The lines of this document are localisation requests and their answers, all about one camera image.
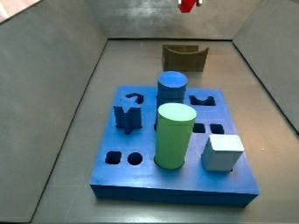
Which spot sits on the red hexagonal prism block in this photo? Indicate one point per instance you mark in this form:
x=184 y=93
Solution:
x=185 y=5

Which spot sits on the green cylinder peg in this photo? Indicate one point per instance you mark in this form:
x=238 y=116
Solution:
x=173 y=130

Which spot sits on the dark blue cylinder peg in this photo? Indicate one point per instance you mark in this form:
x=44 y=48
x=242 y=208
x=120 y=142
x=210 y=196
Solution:
x=170 y=87

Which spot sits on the black curved cradle stand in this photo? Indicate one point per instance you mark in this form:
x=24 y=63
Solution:
x=184 y=58

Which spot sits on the light blue square peg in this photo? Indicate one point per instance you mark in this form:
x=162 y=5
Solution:
x=221 y=152

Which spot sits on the blue shape-sorter base block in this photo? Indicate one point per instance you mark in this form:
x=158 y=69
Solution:
x=184 y=160

